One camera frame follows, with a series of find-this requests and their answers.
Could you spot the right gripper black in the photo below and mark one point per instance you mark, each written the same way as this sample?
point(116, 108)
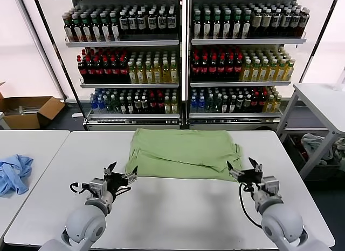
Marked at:
point(250, 176)

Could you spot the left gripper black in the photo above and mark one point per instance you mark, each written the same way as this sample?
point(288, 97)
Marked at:
point(116, 180)

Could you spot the light green polo shirt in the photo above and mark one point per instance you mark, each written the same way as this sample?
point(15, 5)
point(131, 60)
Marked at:
point(175, 151)

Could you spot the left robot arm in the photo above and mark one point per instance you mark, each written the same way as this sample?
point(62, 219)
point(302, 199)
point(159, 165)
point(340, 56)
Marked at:
point(86, 224)

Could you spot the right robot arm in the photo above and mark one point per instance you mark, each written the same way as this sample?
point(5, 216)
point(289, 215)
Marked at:
point(283, 224)

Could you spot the black storage basket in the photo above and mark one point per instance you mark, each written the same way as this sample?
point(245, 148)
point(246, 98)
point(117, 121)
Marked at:
point(310, 167)

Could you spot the small dark bottle white cap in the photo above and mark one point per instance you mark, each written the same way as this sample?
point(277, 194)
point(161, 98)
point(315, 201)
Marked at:
point(224, 104)
point(145, 105)
point(247, 104)
point(240, 104)
point(232, 104)
point(130, 105)
point(123, 105)
point(137, 105)

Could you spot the small cola bottle red cap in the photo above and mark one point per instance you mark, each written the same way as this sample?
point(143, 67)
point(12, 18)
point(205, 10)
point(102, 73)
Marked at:
point(261, 103)
point(152, 104)
point(160, 104)
point(254, 103)

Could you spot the small yellow juice bottle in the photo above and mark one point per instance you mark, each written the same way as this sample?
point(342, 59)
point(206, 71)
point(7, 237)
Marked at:
point(268, 104)
point(167, 105)
point(174, 105)
point(276, 104)

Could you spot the small green drink bottle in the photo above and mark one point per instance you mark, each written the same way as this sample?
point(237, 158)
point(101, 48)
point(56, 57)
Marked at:
point(209, 104)
point(108, 105)

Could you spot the small blue drink bottle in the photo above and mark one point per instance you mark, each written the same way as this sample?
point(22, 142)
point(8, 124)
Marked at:
point(201, 104)
point(193, 104)
point(93, 104)
point(100, 104)

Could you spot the white paper scrap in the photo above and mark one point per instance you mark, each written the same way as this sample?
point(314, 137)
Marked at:
point(76, 115)

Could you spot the grey crumpled cloth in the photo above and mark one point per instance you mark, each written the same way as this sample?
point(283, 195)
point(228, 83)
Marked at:
point(314, 143)

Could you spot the grey-green crumpled cloth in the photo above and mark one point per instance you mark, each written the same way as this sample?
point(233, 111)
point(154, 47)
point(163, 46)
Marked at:
point(340, 147)

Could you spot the yellow juice bottle green cap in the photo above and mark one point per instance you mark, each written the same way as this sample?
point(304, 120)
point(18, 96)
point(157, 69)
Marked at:
point(158, 74)
point(141, 74)
point(150, 74)
point(175, 74)
point(247, 72)
point(273, 72)
point(282, 72)
point(265, 72)
point(132, 74)
point(289, 72)
point(256, 72)

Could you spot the white side table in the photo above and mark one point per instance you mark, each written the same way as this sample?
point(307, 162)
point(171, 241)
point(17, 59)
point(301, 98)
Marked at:
point(323, 105)

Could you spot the red-capped cola bottle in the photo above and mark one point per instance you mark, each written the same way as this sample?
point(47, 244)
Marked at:
point(221, 68)
point(213, 68)
point(82, 70)
point(196, 68)
point(124, 70)
point(107, 70)
point(90, 70)
point(116, 70)
point(99, 70)
point(230, 68)
point(238, 68)
point(205, 68)

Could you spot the open brown cardboard box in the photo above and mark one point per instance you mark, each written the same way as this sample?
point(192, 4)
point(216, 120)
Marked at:
point(32, 118)

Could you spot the crumpled light blue garment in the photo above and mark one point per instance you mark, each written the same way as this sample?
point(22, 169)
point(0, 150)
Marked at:
point(13, 172)

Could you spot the white packing material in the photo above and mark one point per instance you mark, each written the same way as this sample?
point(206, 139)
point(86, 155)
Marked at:
point(24, 110)

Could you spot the translucent plastic stand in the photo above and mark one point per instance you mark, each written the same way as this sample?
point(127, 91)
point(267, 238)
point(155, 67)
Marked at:
point(339, 88)

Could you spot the grey beverage display shelf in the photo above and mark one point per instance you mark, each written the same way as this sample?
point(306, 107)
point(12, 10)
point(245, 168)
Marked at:
point(121, 43)
point(242, 41)

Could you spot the dark tea bottle white label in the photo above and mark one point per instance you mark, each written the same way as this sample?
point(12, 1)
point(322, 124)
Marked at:
point(227, 25)
point(67, 29)
point(104, 29)
point(197, 25)
point(95, 29)
point(217, 25)
point(237, 25)
point(246, 25)
point(114, 29)
point(76, 29)
point(207, 25)
point(85, 29)

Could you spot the dark bottle beige label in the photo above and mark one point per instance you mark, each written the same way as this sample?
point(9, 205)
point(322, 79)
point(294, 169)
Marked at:
point(266, 23)
point(256, 23)

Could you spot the black slanted metal pole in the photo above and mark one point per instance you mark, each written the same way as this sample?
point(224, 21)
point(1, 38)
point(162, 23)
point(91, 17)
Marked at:
point(52, 41)
point(319, 36)

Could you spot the dark bottle navy label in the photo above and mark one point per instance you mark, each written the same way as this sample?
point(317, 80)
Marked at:
point(304, 22)
point(276, 22)
point(162, 22)
point(132, 23)
point(123, 23)
point(152, 23)
point(295, 22)
point(141, 23)
point(171, 22)
point(286, 22)

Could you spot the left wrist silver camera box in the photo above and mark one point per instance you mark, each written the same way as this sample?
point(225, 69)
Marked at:
point(97, 186)

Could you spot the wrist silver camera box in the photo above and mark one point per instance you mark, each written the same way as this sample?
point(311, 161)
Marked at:
point(270, 184)
point(97, 186)

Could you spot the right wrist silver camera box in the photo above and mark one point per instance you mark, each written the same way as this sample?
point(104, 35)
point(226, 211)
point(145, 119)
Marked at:
point(270, 184)

